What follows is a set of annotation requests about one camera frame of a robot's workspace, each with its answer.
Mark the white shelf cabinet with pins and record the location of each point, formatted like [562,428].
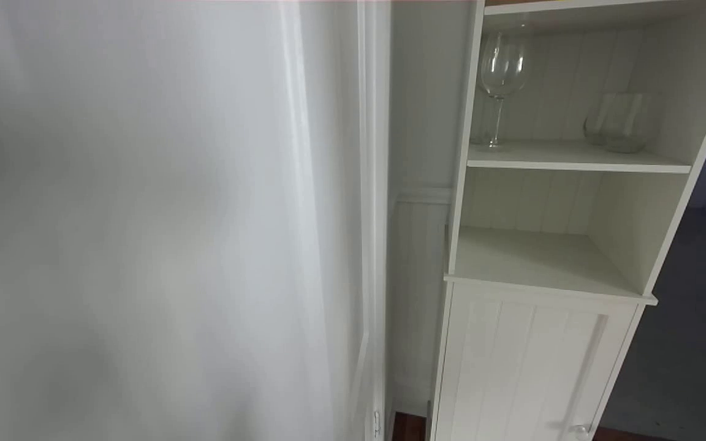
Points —
[550,261]

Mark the white sheer curtain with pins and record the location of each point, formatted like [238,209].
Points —
[148,228]

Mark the clear wine glass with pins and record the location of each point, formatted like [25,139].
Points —
[502,72]

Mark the white cabinet door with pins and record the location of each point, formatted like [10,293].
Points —
[515,368]

